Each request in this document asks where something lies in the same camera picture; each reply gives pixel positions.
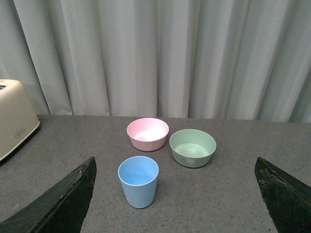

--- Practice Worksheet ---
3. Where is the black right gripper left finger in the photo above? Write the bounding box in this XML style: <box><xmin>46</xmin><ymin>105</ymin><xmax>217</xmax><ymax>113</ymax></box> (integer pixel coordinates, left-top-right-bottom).
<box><xmin>0</xmin><ymin>157</ymin><xmax>97</xmax><ymax>233</ymax></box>

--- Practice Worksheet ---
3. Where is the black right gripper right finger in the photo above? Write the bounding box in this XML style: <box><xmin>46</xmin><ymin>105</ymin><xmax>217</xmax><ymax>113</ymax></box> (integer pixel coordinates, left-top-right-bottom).
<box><xmin>254</xmin><ymin>157</ymin><xmax>311</xmax><ymax>233</ymax></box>

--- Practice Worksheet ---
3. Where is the light blue plastic cup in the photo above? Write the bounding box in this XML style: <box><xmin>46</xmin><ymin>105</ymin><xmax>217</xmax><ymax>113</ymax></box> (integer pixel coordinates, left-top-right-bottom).
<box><xmin>118</xmin><ymin>156</ymin><xmax>159</xmax><ymax>209</ymax></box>

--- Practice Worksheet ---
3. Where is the cream white toaster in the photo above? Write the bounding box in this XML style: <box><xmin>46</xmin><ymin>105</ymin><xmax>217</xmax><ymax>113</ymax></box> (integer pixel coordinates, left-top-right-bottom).
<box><xmin>0</xmin><ymin>80</ymin><xmax>40</xmax><ymax>160</ymax></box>

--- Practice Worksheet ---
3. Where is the green plastic bowl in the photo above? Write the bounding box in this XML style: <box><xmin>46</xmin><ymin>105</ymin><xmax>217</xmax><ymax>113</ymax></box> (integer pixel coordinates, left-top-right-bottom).
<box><xmin>169</xmin><ymin>129</ymin><xmax>217</xmax><ymax>168</ymax></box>

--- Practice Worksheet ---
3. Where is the pink plastic bowl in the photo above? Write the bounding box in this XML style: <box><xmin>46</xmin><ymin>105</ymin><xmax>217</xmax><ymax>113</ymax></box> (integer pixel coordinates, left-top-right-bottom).
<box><xmin>126</xmin><ymin>117</ymin><xmax>169</xmax><ymax>152</ymax></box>

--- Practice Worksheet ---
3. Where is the grey pleated curtain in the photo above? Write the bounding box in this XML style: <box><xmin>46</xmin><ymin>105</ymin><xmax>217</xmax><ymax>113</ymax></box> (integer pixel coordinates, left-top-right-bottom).
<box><xmin>0</xmin><ymin>0</ymin><xmax>311</xmax><ymax>123</ymax></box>

